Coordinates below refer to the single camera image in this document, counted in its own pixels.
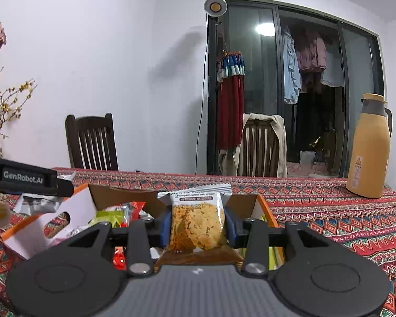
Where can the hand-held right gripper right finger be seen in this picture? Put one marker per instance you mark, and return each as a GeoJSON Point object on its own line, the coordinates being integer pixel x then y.
{"type": "Point", "coordinates": [229, 229]}

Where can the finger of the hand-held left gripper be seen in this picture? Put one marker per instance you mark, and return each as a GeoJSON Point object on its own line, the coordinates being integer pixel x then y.
{"type": "Point", "coordinates": [65, 187]}

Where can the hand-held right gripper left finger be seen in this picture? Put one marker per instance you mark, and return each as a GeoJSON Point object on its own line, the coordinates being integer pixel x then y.
{"type": "Point", "coordinates": [167, 229]}

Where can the clear cookie packet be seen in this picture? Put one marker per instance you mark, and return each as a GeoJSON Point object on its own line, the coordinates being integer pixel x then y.
{"type": "Point", "coordinates": [194, 224]}

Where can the silver snack packet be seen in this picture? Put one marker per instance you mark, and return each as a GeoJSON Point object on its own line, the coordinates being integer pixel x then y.
{"type": "Point", "coordinates": [36, 204]}

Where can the pale green snack packet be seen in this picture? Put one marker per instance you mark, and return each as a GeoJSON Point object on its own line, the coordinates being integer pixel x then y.
{"type": "Point", "coordinates": [274, 257]}

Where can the lime green snack packet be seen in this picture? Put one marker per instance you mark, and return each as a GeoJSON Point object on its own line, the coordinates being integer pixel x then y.
{"type": "Point", "coordinates": [109, 218]}

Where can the orange cardboard box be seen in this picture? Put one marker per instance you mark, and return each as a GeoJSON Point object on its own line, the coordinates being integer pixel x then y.
{"type": "Point", "coordinates": [29, 237]}

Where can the colourful red snack packet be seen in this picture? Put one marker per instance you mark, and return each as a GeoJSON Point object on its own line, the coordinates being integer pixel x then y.
{"type": "Point", "coordinates": [135, 208]}

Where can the dark wooden chair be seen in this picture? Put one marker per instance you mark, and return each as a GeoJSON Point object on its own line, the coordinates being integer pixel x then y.
{"type": "Point", "coordinates": [92, 145]}

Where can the wooden chair with light slats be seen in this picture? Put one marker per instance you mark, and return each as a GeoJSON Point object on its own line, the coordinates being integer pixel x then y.
{"type": "Point", "coordinates": [257, 152]}

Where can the chair draped with cloth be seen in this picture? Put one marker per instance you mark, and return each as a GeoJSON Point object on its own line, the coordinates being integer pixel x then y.
{"type": "Point", "coordinates": [279, 145]}

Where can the red hanging tassel ornament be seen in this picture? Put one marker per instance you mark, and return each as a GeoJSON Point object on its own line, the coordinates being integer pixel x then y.
{"type": "Point", "coordinates": [231, 112]}

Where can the tan thermos jug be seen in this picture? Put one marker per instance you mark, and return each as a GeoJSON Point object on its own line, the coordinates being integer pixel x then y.
{"type": "Point", "coordinates": [369, 148]}

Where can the light blue hanging shirt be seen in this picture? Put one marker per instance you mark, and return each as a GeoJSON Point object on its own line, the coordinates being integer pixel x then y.
{"type": "Point", "coordinates": [290, 72]}

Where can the dark sliding glass door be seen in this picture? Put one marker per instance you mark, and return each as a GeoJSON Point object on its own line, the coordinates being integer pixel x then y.
{"type": "Point", "coordinates": [250, 56]}

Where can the white hanging garment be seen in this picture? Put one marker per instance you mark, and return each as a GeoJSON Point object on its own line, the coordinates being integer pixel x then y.
{"type": "Point", "coordinates": [333, 72]}

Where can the pink hanging clothes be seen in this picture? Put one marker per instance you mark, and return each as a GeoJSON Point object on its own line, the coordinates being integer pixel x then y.
{"type": "Point", "coordinates": [312, 52]}

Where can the floor lamp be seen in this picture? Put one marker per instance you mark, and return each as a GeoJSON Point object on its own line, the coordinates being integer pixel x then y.
{"type": "Point", "coordinates": [215, 6]}

